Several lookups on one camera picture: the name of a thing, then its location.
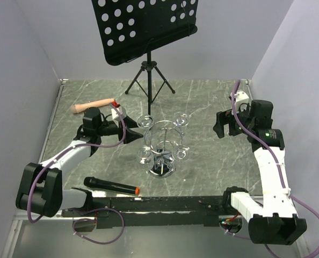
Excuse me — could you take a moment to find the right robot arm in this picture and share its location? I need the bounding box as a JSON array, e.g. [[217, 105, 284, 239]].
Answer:
[[213, 100, 307, 245]]

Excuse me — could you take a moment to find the black perforated music stand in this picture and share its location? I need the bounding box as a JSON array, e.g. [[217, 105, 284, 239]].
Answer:
[[92, 1, 198, 106]]

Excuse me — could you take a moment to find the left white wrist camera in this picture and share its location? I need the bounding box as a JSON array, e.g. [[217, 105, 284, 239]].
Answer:
[[111, 101, 127, 124]]

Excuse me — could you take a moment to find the chrome wine glass rack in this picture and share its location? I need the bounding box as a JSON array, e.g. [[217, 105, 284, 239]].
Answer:
[[144, 120, 184, 178]]

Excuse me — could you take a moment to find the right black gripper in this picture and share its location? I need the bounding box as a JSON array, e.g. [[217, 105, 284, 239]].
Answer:
[[213, 103, 255, 139]]

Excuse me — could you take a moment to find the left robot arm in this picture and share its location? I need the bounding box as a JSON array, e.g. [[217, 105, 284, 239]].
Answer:
[[16, 106, 143, 223]]

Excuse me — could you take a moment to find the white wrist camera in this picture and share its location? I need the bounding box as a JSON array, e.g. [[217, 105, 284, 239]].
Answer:
[[111, 101, 127, 124], [234, 91, 249, 112]]

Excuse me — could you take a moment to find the black microphone orange end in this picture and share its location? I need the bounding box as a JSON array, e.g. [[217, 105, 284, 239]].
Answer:
[[84, 177, 140, 195]]

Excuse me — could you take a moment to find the aluminium frame rail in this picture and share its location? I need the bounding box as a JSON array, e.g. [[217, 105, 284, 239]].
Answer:
[[1, 79, 69, 258]]

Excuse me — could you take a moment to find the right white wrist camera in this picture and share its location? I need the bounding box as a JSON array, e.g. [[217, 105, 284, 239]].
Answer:
[[234, 91, 249, 112]]

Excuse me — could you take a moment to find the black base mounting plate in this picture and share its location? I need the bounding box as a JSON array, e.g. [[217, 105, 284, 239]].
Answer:
[[62, 195, 237, 229]]

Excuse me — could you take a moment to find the beige microphone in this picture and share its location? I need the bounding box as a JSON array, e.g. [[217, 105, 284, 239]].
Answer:
[[70, 98, 114, 114]]

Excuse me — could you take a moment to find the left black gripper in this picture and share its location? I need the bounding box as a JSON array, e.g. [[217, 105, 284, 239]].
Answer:
[[96, 116, 143, 144]]

